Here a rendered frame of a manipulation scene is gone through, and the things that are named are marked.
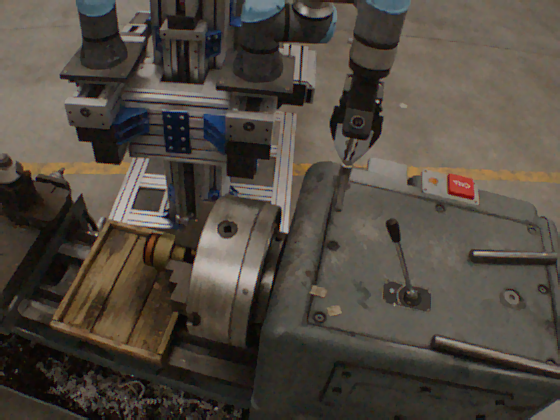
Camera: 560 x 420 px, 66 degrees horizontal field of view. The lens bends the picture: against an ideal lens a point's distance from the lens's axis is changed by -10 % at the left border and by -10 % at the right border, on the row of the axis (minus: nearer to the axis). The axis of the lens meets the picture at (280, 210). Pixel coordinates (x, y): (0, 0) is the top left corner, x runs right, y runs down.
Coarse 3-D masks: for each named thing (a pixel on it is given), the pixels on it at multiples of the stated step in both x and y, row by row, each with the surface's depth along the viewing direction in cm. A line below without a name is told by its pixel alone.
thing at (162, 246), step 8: (152, 240) 101; (160, 240) 101; (168, 240) 101; (144, 248) 101; (152, 248) 101; (160, 248) 100; (168, 248) 100; (176, 248) 101; (184, 248) 102; (144, 256) 101; (152, 256) 101; (160, 256) 100; (168, 256) 99; (176, 256) 101; (184, 256) 106; (152, 264) 103; (160, 264) 101
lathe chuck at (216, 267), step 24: (216, 216) 92; (240, 216) 93; (216, 240) 89; (240, 240) 89; (216, 264) 87; (240, 264) 87; (192, 288) 88; (216, 288) 87; (216, 312) 89; (216, 336) 94
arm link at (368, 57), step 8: (352, 40) 73; (352, 48) 73; (360, 48) 71; (368, 48) 70; (376, 48) 78; (352, 56) 74; (360, 56) 72; (368, 56) 71; (376, 56) 71; (384, 56) 71; (392, 56) 72; (360, 64) 73; (368, 64) 72; (376, 64) 72; (384, 64) 72; (392, 64) 74
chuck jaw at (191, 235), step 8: (208, 200) 102; (200, 208) 100; (208, 208) 100; (200, 216) 100; (192, 224) 101; (200, 224) 100; (176, 232) 101; (184, 232) 101; (192, 232) 101; (200, 232) 101; (176, 240) 101; (184, 240) 101; (192, 240) 101
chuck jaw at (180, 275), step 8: (168, 264) 99; (176, 264) 99; (184, 264) 100; (192, 264) 100; (168, 272) 99; (176, 272) 98; (184, 272) 98; (168, 280) 96; (176, 280) 96; (184, 280) 96; (176, 288) 94; (184, 288) 95; (176, 296) 93; (184, 296) 93; (176, 304) 93; (184, 304) 92; (184, 312) 94; (192, 312) 91; (192, 320) 92; (200, 320) 92
